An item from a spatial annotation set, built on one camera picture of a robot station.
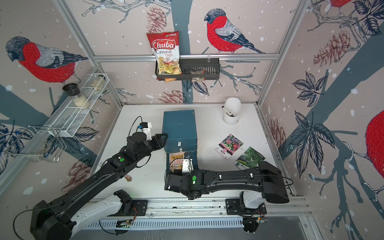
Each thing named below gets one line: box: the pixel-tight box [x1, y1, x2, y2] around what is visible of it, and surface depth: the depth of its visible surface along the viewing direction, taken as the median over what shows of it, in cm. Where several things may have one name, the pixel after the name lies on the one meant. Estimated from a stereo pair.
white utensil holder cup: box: [223, 97, 242, 125], surface depth 103 cm
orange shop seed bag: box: [169, 152, 185, 173], surface depth 91 cm
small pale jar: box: [91, 75, 106, 91], surface depth 87 cm
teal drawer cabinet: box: [162, 109, 198, 175], surface depth 83 cm
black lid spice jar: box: [62, 83, 90, 110], surface depth 73 cm
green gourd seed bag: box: [233, 146, 266, 170], surface depth 92 cm
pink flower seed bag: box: [214, 133, 244, 160], surface depth 97 cm
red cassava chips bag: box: [146, 31, 183, 83], surface depth 85 cm
